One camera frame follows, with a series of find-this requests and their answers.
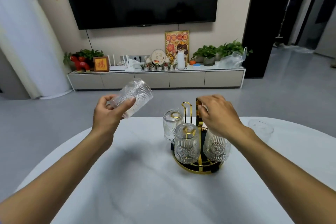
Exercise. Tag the person's left hand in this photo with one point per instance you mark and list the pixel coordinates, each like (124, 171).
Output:
(105, 118)

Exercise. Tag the person's right hand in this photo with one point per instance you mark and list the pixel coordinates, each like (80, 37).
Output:
(223, 118)

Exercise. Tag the clear embossed glass cup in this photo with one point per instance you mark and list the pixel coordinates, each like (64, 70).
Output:
(170, 129)
(187, 147)
(216, 149)
(136, 92)
(262, 128)

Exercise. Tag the gold cup rack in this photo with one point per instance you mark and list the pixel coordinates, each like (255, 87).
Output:
(200, 164)

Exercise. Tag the person's right forearm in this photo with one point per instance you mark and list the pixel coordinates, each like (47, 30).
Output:
(288, 179)

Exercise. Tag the person's left forearm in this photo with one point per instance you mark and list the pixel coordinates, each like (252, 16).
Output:
(52, 179)

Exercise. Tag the white router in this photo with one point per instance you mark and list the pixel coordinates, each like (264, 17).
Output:
(116, 68)

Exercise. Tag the small gold framed picture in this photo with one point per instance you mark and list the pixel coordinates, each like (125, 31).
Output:
(101, 64)

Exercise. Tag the clear plastic bag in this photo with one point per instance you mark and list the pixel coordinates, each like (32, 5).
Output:
(231, 61)

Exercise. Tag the red horse figurine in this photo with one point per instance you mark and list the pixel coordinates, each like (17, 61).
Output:
(80, 65)

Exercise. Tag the white tissue box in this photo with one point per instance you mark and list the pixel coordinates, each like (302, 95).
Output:
(134, 65)

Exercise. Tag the beige television cabinet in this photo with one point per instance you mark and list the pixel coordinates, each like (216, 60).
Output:
(157, 79)

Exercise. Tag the white marble table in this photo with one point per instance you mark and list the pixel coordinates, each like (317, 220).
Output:
(131, 179)

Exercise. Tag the green leafy plant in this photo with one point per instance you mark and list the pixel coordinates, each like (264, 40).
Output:
(90, 53)

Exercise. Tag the white bottle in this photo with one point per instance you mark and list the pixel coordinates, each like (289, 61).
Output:
(181, 63)

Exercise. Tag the trailing green potted plant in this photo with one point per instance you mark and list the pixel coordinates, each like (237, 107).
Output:
(231, 48)

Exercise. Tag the small white figurine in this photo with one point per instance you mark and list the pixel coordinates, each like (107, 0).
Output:
(148, 60)

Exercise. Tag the row of small potted figurines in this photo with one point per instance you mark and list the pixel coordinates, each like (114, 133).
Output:
(157, 67)

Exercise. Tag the small gold figurine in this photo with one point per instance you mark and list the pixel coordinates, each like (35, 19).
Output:
(171, 58)

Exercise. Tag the round decorative plate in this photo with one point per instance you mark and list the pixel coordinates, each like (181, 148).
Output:
(158, 57)

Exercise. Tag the framed cartoon poster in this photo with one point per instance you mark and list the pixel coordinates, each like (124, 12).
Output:
(172, 40)

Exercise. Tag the white plastic sheet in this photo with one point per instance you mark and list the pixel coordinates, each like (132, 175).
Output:
(299, 49)

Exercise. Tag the white standing air conditioner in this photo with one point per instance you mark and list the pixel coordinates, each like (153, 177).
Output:
(26, 48)

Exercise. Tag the grey wall outlet strip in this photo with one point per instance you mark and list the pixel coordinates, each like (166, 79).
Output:
(136, 57)

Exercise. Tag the black door frame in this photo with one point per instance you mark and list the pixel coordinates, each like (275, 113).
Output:
(262, 21)

